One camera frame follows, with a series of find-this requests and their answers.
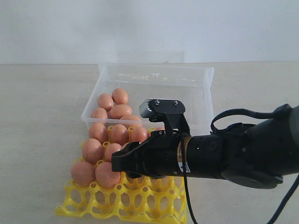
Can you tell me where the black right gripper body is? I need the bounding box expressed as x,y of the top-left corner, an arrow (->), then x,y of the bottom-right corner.
140,130 -> 189,179

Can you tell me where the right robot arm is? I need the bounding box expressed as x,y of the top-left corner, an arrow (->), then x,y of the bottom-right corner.
112,100 -> 299,189

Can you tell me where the yellow plastic egg tray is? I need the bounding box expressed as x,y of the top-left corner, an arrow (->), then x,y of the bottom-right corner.
55,172 -> 187,224

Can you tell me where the clear plastic container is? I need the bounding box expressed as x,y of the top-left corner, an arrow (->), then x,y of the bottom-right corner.
81,63 -> 214,135

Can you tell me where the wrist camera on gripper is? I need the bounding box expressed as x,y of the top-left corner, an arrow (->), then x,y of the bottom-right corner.
139,98 -> 190,138

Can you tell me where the black cable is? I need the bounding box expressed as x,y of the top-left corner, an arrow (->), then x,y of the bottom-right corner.
181,108 -> 299,224

